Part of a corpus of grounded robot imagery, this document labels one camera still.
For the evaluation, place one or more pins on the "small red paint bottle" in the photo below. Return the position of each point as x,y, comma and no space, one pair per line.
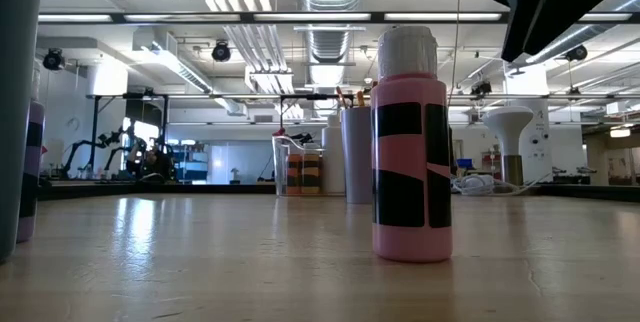
294,174

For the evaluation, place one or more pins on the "white round column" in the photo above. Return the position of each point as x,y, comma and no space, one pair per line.
540,127

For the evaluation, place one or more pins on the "small pink paint bottle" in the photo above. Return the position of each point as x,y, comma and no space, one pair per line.
410,157

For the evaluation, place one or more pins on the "large white paint bottle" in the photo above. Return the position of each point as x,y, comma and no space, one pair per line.
332,154

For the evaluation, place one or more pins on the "clear plastic bin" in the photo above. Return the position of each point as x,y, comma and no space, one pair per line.
281,162

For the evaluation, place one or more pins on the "large teal paint bottle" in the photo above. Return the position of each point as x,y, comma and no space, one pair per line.
20,112

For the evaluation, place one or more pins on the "small purple paint bottle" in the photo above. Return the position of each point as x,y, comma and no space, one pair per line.
32,162

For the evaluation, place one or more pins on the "lilac plastic cup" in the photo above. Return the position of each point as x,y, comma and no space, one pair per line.
356,152

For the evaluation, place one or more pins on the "small ochre paint bottle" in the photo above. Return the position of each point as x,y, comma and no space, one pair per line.
311,174

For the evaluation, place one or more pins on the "black distant robot arm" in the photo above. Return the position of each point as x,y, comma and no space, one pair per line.
95,144
130,154

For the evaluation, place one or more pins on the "black ceiling spotlight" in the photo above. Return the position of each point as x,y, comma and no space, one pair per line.
52,59
481,88
577,53
221,51

